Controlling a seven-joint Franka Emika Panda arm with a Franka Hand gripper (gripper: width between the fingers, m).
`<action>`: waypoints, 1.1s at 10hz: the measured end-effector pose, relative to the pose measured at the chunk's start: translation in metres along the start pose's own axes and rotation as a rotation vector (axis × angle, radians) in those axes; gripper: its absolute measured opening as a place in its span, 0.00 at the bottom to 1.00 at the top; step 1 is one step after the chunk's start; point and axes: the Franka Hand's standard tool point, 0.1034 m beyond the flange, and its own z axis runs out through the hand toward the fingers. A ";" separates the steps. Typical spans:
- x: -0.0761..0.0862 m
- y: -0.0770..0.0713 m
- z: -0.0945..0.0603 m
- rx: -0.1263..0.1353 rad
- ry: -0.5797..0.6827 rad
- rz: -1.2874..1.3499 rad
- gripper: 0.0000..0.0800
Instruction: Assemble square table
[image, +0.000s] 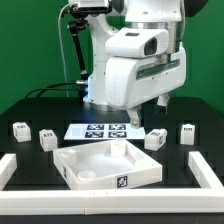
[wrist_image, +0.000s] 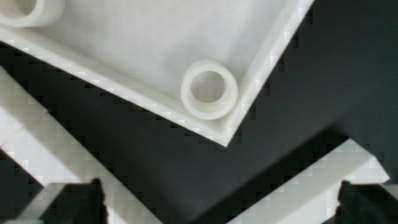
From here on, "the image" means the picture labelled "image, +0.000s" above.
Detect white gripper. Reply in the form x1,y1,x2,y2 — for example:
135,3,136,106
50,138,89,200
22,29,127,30
105,28,186,128

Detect white square table top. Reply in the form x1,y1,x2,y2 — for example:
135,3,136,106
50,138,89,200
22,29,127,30
53,140,162,190

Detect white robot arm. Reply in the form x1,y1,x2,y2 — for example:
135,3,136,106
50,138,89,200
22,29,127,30
68,0,208,128

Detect white sheet with tags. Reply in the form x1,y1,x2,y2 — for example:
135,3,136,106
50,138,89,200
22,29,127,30
64,123,145,140

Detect white U-shaped fence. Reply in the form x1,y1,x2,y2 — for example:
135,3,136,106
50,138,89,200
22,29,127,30
0,152,224,215

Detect black cables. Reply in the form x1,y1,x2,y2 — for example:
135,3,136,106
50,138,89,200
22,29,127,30
24,79,88,100

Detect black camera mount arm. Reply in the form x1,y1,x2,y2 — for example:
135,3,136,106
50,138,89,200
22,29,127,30
68,6,88,80

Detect white cable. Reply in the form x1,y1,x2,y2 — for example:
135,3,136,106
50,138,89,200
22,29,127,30
57,3,72,98

